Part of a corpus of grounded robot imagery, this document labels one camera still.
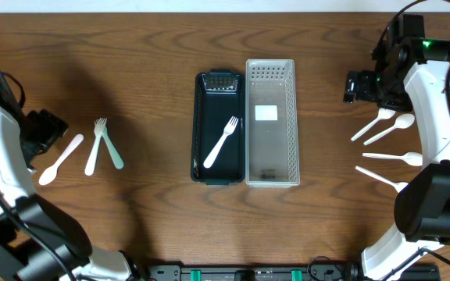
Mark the white plastic spoon top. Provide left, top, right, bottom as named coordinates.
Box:
left=351, top=108, right=396, bottom=141

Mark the white plastic spoon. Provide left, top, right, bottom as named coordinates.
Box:
left=363, top=113, right=416, bottom=146
left=355, top=166, right=408, bottom=193
left=362, top=151, right=423, bottom=166
left=351, top=108, right=396, bottom=141

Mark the cream plastic spoon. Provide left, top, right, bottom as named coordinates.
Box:
left=38, top=134, right=84, bottom=186

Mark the white plastic fork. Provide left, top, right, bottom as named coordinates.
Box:
left=203, top=116, right=238, bottom=169
left=84, top=118, right=107, bottom=176

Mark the pale green plastic fork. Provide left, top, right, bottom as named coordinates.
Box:
left=102, top=128, right=124, bottom=169

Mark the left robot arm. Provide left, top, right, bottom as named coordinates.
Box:
left=0, top=70, right=141, bottom=280

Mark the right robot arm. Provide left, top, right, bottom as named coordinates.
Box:
left=343, top=14, right=450, bottom=280

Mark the clear perforated plastic basket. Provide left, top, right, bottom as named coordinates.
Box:
left=245, top=59, right=301, bottom=188

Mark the white plastic spoon bottom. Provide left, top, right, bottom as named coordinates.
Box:
left=355, top=166, right=408, bottom=193

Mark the white label in basket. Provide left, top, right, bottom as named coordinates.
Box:
left=255, top=105, right=278, bottom=121

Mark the black perforated plastic basket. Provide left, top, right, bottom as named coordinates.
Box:
left=190, top=69, right=245, bottom=186

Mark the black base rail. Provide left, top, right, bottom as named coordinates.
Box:
left=146, top=264, right=441, bottom=281

